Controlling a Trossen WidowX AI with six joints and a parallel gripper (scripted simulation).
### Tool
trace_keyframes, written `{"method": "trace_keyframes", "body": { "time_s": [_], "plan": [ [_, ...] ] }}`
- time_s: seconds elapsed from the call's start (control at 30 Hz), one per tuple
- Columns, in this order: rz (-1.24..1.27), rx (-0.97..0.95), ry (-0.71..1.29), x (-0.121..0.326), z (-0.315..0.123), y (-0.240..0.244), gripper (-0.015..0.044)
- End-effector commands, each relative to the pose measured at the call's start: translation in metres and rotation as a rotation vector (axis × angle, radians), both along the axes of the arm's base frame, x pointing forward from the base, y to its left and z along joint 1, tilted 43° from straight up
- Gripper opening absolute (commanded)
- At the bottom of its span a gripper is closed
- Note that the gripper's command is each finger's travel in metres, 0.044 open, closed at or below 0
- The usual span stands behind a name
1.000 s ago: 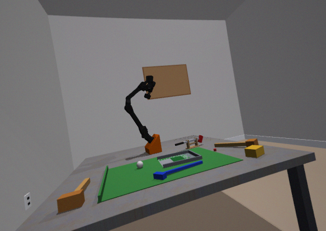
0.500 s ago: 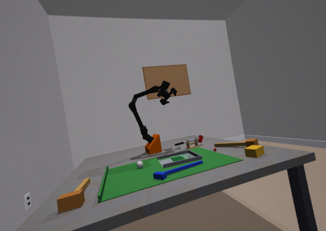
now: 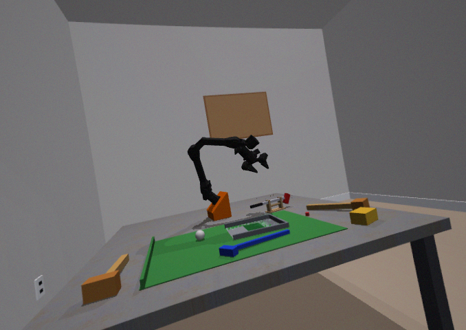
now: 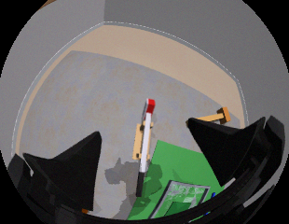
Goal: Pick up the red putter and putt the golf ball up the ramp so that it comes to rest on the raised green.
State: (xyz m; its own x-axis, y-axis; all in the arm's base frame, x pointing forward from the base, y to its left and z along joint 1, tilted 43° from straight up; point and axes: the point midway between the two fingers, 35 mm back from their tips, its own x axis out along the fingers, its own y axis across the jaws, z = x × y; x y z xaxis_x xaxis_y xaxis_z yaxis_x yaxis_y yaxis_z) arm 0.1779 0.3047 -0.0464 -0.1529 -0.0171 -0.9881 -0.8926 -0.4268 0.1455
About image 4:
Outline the green flat mat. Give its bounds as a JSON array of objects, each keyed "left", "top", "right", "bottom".
[{"left": 126, "top": 139, "right": 226, "bottom": 220}]

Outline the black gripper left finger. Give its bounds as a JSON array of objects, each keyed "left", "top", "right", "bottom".
[{"left": 22, "top": 131, "right": 103, "bottom": 212}]

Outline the brown wooden mallet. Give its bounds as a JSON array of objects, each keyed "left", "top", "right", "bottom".
[{"left": 186, "top": 107, "right": 231, "bottom": 127}]

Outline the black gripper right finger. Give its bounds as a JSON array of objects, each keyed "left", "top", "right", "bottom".
[{"left": 188, "top": 116, "right": 265, "bottom": 187}]

